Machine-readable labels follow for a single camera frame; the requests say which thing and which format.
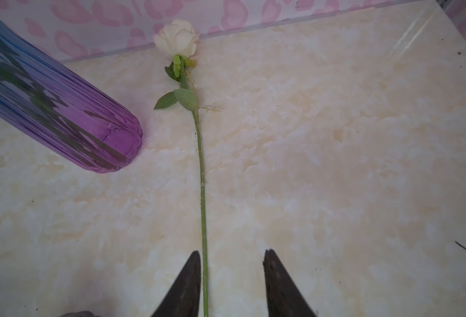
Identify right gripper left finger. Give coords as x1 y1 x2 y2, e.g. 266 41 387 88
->
152 250 201 317

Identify purple blue glass vase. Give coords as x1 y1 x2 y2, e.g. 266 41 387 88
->
0 20 143 173

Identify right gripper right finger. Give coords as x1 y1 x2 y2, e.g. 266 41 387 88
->
263 249 316 317

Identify cream rose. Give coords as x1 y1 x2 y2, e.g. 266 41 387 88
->
153 19 210 316

